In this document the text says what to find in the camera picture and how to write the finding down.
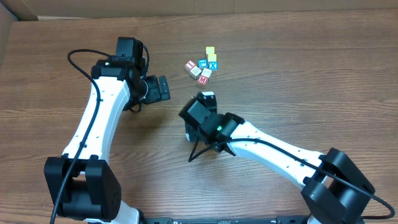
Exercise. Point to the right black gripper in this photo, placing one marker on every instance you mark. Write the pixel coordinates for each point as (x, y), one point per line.
(194, 132)

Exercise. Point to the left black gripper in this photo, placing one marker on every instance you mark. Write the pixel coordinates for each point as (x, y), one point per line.
(154, 93)

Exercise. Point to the red M block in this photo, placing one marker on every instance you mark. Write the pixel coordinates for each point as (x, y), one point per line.
(202, 80)

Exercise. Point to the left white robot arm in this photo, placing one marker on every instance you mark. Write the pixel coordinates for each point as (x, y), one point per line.
(80, 181)

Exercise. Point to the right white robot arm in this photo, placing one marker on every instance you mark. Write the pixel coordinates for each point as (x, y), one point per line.
(333, 187)

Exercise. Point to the white patterned block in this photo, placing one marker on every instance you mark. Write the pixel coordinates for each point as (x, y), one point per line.
(195, 72)

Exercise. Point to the red letter block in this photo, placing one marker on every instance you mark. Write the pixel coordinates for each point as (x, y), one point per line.
(189, 65)

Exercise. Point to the white red-edged block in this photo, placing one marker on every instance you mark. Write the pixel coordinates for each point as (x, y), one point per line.
(206, 72)

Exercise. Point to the blue picture block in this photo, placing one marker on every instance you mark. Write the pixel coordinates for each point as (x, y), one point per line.
(202, 63)

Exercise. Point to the blue X block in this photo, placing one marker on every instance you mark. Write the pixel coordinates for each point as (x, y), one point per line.
(213, 66)

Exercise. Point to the near yellow block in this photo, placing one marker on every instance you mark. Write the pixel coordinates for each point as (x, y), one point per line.
(211, 57)

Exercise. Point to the yellow block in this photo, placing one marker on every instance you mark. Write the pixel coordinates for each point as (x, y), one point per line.
(209, 50)
(211, 57)

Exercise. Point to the far yellow block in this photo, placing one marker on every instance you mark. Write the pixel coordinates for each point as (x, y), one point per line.
(209, 50)

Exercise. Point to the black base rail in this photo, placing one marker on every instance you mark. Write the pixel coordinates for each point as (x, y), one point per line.
(297, 219)

